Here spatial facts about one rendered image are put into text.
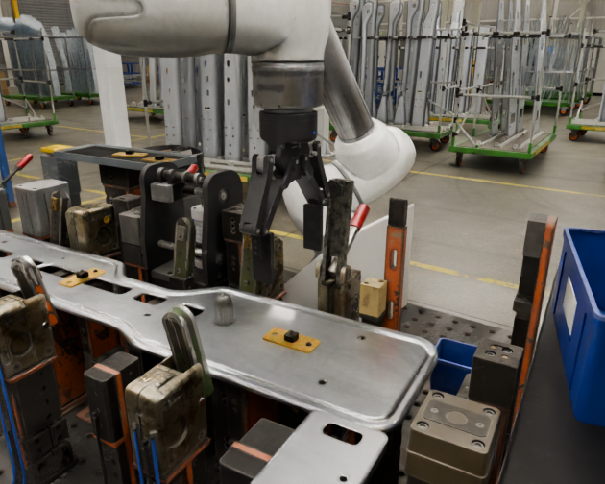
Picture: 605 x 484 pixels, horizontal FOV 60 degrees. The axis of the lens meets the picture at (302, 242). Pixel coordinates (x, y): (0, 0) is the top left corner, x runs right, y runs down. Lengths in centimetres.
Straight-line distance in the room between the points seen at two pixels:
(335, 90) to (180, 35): 76
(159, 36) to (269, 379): 44
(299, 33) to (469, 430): 46
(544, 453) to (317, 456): 23
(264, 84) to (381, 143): 80
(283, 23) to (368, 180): 86
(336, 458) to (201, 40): 48
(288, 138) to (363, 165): 77
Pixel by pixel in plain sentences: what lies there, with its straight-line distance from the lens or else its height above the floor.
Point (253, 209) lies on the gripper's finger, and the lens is 63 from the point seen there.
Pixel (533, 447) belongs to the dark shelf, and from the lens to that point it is 62.
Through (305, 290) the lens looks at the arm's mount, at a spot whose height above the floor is 85.
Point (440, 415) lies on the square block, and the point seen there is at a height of 106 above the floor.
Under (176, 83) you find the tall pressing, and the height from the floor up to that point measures 110.
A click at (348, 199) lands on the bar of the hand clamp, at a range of 84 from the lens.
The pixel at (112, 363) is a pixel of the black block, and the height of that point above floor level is 99.
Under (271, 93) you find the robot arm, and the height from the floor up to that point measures 136.
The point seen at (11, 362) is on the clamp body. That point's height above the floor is 96.
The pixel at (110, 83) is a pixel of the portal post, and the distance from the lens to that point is 485.
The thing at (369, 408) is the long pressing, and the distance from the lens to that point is 67.
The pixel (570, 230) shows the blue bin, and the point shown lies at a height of 115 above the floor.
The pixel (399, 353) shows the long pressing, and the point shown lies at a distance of 78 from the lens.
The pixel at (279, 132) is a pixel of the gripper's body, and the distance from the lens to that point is 66.
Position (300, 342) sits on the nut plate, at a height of 100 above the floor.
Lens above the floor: 141
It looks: 20 degrees down
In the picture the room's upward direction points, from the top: straight up
